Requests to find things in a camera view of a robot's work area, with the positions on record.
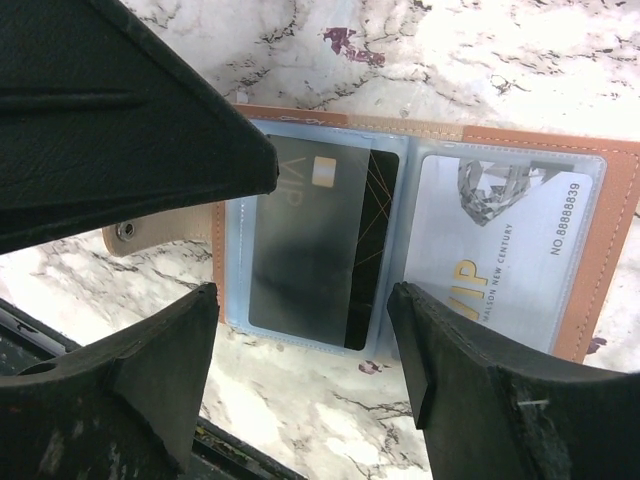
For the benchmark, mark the tan leather card holder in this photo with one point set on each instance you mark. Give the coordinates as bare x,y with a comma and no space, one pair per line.
230,226

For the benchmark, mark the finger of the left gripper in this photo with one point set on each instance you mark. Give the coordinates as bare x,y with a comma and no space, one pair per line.
101,122

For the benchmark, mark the black credit card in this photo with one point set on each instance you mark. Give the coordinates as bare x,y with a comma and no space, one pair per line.
376,209
306,237

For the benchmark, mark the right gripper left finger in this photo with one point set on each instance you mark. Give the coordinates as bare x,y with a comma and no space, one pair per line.
100,400

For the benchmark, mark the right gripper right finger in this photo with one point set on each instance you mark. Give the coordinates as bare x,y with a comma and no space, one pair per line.
492,408

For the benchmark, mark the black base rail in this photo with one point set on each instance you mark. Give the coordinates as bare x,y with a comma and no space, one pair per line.
125,425

